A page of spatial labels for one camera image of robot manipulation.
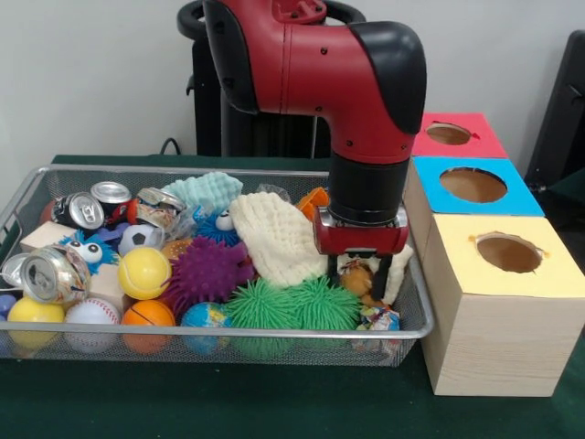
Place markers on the shallow clear mesh bin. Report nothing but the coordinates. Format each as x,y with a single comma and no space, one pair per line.
407,320

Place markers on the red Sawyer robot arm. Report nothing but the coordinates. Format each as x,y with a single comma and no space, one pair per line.
356,91

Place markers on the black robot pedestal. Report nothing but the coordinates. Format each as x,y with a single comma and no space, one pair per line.
210,101

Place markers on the yellow tennis ball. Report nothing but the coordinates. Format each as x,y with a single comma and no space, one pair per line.
143,273

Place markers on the orange plastic toy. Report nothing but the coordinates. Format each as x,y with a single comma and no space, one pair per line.
315,198

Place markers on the cream muslin cloth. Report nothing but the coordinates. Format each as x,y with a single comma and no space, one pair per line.
274,240

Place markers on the blue globe ball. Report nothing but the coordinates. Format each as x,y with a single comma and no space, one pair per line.
206,322

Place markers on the green spiky ball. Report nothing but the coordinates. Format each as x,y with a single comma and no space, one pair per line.
262,306
324,306

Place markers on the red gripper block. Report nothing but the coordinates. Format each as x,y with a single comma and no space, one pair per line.
361,238

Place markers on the purple spiky ball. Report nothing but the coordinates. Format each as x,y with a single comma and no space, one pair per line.
208,273

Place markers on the wooden box with three holes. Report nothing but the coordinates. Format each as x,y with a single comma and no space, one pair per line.
498,320

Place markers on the orange basketball toy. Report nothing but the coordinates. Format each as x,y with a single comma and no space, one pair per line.
148,320

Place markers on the brown teddy toy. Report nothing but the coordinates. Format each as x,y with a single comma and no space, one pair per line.
356,279

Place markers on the black chair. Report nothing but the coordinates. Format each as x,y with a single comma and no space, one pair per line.
562,119

